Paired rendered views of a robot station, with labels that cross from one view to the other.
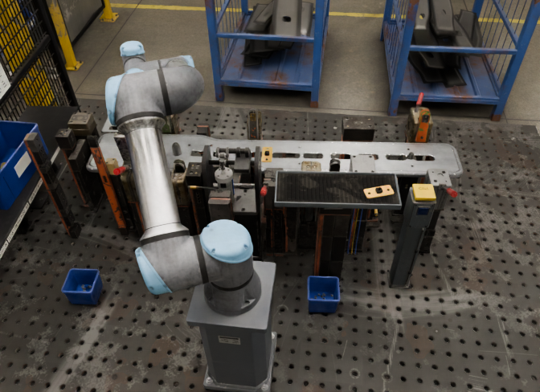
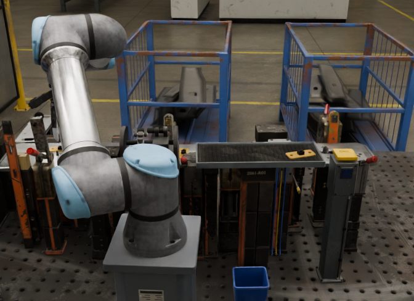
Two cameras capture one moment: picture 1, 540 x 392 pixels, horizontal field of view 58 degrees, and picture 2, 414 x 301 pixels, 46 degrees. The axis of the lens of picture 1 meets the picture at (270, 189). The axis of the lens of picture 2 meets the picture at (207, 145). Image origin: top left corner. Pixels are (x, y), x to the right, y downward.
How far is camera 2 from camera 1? 48 cm
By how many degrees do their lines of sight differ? 20
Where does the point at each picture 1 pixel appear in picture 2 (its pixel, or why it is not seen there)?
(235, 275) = (161, 197)
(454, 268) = (385, 263)
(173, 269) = (93, 181)
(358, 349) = not seen: outside the picture
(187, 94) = (112, 34)
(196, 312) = (114, 256)
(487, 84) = (382, 147)
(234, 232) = (159, 150)
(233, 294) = (157, 226)
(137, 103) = (63, 34)
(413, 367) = not seen: outside the picture
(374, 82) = not seen: hidden behind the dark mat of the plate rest
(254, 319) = (180, 259)
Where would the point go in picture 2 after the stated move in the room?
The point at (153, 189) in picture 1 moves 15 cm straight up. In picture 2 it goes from (74, 109) to (66, 42)
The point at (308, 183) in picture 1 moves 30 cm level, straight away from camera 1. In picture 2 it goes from (230, 150) to (227, 114)
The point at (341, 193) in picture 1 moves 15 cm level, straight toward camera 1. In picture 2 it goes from (263, 156) to (262, 181)
